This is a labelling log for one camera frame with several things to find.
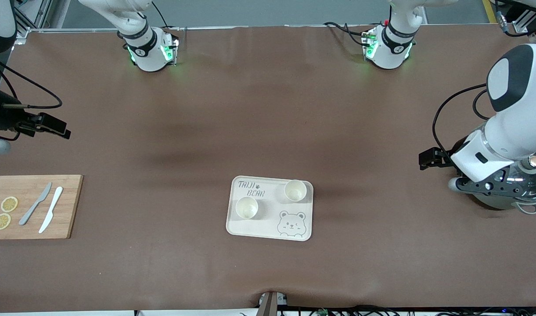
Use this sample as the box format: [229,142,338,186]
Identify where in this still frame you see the white plastic cup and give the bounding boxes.
[284,179,307,202]
[235,197,259,219]

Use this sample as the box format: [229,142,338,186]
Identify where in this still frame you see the metal table clamp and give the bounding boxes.
[256,291,289,316]

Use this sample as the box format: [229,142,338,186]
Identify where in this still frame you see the black base cable bundle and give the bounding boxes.
[323,21,372,48]

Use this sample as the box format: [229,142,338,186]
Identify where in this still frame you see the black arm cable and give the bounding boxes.
[432,83,489,155]
[0,54,63,110]

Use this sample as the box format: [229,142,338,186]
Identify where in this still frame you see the grey plastic knife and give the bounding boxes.
[18,182,53,226]

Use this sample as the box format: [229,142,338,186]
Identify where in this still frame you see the cream bear print tray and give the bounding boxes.
[226,176,314,241]

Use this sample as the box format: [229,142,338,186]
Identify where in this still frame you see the white plastic knife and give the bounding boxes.
[39,186,64,234]

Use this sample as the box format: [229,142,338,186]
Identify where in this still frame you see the bamboo cutting board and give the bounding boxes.
[0,175,83,240]

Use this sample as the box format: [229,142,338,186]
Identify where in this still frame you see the glass pot lid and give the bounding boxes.
[505,151,536,203]

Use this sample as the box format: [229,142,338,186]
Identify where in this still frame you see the aluminium frame profile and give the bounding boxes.
[492,0,536,36]
[13,0,72,34]

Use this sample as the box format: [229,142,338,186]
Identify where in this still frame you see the brown table cover sheet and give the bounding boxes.
[0,24,536,313]

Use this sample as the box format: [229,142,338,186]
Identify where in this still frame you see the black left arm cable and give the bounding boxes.
[432,83,489,155]

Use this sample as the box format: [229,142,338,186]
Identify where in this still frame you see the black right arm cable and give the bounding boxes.
[0,54,63,110]

